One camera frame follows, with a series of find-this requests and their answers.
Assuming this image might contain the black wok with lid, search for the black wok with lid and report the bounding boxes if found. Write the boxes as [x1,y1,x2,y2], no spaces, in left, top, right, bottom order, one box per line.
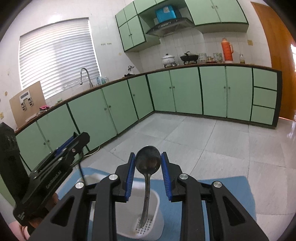
[180,51,199,65]

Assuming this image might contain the dark translucent plastic spoon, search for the dark translucent plastic spoon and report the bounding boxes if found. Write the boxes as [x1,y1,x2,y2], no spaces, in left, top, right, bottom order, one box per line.
[135,146,161,228]

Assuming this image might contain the closed wooden door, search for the closed wooden door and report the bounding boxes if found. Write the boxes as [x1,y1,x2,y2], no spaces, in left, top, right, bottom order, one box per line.
[251,2,295,120]

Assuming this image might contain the orange thermos flask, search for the orange thermos flask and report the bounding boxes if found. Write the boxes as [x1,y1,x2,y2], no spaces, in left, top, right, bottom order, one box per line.
[221,38,233,63]

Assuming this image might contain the white window blinds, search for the white window blinds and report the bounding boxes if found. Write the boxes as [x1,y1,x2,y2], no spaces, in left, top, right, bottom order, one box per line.
[18,18,100,99]

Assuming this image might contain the pink cloth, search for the pink cloth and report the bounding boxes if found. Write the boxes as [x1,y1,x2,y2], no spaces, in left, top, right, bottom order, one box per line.
[39,105,50,112]

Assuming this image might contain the brown cardboard box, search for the brown cardboard box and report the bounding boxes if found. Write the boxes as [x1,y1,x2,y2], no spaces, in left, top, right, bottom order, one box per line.
[10,81,46,128]

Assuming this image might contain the blue box above hood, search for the blue box above hood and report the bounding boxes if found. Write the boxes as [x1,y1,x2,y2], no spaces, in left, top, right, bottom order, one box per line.
[155,5,177,23]

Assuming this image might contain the green cabinets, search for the green cabinets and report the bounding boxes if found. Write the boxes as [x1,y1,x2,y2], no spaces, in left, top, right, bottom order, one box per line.
[16,63,282,170]
[115,0,249,52]

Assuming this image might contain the small glass jar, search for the small glass jar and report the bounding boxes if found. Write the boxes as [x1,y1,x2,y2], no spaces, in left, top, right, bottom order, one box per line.
[239,54,245,64]

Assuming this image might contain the blue table mat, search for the blue table mat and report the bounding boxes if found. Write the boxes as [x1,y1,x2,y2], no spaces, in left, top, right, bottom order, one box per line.
[55,167,258,241]

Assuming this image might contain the white two-compartment utensil holder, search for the white two-compartment utensil holder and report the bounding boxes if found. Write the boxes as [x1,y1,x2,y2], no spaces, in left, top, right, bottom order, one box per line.
[79,177,165,241]

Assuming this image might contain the glass jar on counter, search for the glass jar on counter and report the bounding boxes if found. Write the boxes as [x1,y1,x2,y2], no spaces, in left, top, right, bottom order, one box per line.
[198,53,207,63]

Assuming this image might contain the black range hood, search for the black range hood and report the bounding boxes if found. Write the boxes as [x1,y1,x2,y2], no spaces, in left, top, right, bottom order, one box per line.
[147,18,195,37]

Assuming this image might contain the left human hand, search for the left human hand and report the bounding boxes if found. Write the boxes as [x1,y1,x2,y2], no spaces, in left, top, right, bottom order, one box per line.
[8,192,59,241]

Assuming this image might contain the silver kettle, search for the silver kettle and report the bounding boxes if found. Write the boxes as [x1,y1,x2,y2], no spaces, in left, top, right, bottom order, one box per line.
[125,65,134,77]

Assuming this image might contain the white cooking pot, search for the white cooking pot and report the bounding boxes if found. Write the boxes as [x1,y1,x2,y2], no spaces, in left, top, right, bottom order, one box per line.
[162,53,177,68]

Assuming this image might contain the green upper cabinets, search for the green upper cabinets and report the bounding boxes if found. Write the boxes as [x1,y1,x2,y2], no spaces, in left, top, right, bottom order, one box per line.
[115,0,249,52]

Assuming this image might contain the chrome kitchen faucet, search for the chrome kitchen faucet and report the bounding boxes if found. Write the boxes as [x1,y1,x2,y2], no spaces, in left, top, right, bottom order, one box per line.
[79,68,94,88]

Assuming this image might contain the green lower cabinets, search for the green lower cabinets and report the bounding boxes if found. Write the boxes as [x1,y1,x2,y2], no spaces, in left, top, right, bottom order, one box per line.
[16,63,282,170]

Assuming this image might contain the patterned mug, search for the patterned mug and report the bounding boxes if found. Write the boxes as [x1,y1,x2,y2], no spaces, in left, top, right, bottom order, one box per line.
[213,53,223,63]

